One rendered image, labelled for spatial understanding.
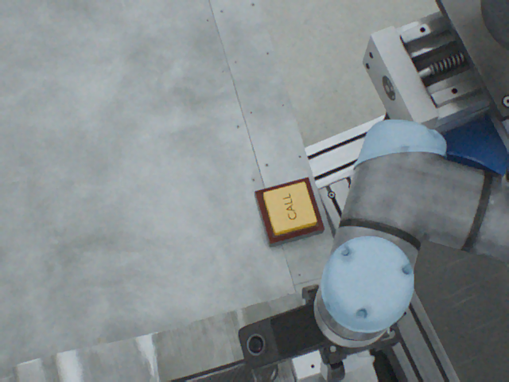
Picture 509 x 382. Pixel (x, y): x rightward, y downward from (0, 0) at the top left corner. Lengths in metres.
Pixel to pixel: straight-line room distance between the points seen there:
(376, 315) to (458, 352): 1.20
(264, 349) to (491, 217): 0.29
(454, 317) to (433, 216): 1.16
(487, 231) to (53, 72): 0.81
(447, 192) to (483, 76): 0.40
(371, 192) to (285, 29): 1.55
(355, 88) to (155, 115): 0.96
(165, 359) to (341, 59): 1.23
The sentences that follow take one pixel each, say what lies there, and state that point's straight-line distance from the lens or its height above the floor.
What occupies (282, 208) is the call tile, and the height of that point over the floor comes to 0.84.
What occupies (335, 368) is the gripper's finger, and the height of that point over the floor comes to 1.12.
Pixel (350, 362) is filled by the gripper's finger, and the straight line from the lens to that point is 1.18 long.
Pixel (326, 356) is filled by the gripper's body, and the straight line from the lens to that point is 1.10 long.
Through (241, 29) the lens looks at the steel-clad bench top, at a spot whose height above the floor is 0.80.
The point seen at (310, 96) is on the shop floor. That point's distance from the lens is 2.40.
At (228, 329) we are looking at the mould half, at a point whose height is 0.89.
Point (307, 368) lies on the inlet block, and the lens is 1.32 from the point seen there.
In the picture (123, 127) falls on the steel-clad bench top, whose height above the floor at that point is 0.80.
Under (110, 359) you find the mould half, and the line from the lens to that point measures 1.34.
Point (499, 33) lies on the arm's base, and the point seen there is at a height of 1.06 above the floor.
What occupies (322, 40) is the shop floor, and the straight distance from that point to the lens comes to 2.45.
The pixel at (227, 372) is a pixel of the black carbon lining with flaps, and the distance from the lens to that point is 1.35.
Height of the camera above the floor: 2.22
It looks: 74 degrees down
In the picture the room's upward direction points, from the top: 4 degrees clockwise
